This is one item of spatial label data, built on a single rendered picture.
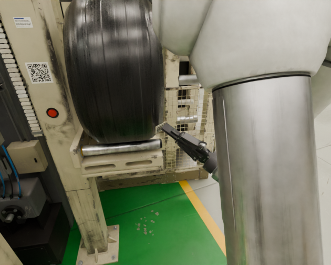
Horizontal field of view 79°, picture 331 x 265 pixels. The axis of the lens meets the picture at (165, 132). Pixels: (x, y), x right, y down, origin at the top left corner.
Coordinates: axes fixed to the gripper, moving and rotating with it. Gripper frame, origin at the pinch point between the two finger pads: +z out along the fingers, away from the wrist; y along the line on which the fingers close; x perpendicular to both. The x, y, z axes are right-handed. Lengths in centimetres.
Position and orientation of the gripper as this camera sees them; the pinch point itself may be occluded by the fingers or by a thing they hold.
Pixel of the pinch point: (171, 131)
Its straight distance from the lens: 73.6
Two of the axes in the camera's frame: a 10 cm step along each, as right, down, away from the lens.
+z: -7.8, -5.8, 2.4
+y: -0.8, 4.8, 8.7
